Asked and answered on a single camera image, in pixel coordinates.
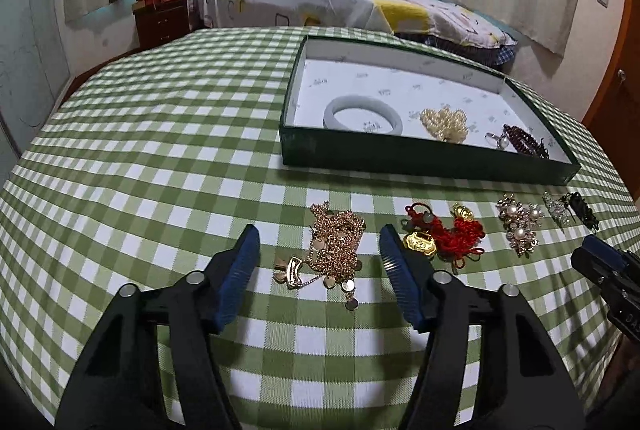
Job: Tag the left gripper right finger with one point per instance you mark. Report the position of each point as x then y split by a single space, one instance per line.
408 271

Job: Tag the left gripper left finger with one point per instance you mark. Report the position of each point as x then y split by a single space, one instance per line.
228 274

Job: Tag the white jade bangle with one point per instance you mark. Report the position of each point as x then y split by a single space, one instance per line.
361 113

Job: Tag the green jewelry box tray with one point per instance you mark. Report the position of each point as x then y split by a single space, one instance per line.
460 121

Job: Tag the black crystal hair clip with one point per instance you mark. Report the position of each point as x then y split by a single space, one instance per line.
568 206

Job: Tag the pearl rhinestone brooch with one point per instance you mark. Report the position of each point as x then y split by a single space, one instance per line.
520 221

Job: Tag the green checkered tablecloth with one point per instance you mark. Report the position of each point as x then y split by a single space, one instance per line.
160 160

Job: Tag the brown wooden door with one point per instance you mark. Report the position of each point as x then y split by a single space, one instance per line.
613 116

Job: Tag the dark wooden nightstand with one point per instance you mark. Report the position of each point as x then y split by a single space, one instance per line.
160 22

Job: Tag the bed with patterned sheet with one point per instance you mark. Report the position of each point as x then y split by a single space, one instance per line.
439 23

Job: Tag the sliding wardrobe door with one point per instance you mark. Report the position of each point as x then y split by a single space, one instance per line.
34 70

